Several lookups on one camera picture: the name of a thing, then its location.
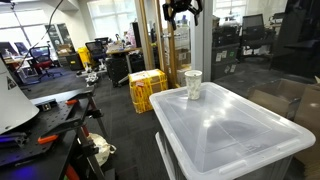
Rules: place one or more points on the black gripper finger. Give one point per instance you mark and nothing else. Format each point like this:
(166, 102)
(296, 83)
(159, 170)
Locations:
(196, 11)
(169, 15)

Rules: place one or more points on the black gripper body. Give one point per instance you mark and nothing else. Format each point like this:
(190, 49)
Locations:
(181, 4)

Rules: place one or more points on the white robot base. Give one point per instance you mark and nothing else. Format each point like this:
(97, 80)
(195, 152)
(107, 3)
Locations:
(13, 106)

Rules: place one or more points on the white patterned paper cup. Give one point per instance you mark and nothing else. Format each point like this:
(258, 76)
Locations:
(193, 85)

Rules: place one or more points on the black shelf with labels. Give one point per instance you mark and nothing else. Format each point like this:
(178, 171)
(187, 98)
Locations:
(225, 53)

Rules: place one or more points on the wooden office desk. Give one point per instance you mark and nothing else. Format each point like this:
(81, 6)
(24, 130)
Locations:
(123, 50)

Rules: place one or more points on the black mesh office chair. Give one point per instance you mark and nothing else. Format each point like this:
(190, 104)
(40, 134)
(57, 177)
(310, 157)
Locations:
(255, 30)

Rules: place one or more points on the black cabinet under desk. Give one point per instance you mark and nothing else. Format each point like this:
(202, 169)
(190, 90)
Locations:
(117, 70)

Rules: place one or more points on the yellow taped cardboard box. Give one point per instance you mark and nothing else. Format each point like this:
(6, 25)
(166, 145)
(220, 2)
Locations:
(146, 90)

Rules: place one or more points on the yellow trash bin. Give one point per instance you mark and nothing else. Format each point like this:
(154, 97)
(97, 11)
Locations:
(85, 56)

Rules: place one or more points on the small white floor robot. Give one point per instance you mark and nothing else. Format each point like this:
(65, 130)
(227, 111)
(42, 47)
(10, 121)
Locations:
(91, 79)

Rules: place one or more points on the open brown cardboard box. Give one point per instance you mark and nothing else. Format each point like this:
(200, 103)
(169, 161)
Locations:
(273, 96)

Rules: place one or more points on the clear plastic storage bin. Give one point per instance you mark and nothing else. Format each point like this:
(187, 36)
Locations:
(230, 133)

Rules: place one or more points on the red and black office chair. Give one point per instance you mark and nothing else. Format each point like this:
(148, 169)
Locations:
(41, 61)

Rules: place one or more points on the grey storage bin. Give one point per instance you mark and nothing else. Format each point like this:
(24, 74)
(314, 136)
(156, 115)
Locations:
(166, 156)

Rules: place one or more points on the white plastic bag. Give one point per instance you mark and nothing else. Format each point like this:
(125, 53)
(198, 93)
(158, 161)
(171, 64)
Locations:
(100, 148)

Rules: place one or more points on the small black labelled box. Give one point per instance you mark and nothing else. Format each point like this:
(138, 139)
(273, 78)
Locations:
(46, 106)

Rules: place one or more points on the black perforated table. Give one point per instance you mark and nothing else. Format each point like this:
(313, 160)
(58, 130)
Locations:
(50, 123)

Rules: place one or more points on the grey partition post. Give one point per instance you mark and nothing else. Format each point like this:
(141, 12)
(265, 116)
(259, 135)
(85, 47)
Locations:
(203, 43)

